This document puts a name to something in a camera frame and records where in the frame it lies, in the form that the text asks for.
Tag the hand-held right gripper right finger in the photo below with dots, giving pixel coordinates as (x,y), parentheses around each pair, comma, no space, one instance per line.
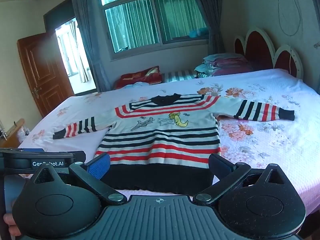
(220,166)

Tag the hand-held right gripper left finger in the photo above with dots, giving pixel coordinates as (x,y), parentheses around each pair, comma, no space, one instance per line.
(98,166)

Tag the striped dinosaur sweater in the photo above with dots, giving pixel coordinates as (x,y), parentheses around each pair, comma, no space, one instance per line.
(162,140)

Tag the person's left hand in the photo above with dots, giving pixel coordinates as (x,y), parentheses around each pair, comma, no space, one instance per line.
(11,225)

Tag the wooden nightstand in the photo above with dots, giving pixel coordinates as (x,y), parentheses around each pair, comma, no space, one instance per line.
(12,133)

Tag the floral white bed sheet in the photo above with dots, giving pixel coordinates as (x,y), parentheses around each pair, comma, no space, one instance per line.
(262,140)

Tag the light blue cloth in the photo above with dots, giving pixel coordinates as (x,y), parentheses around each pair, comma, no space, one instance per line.
(135,85)

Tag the brown wooden door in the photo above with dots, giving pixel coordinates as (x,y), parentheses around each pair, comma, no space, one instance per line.
(41,70)

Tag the red pillow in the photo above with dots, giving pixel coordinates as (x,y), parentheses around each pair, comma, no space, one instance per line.
(140,77)

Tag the striped grey white blanket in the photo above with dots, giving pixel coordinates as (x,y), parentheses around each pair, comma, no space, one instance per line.
(178,76)

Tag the stack of folded bedding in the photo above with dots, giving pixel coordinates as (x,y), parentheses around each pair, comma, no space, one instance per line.
(225,63)

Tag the red and white scalloped headboard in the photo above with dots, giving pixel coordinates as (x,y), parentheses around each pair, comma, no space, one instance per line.
(260,48)

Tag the grey-blue curtain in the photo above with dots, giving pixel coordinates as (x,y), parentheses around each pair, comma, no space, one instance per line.
(86,37)
(210,17)

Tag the blue cloth on windowsill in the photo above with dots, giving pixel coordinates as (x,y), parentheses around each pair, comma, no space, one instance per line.
(198,32)

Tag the window with green curtain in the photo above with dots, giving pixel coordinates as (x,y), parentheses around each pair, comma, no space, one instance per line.
(155,15)

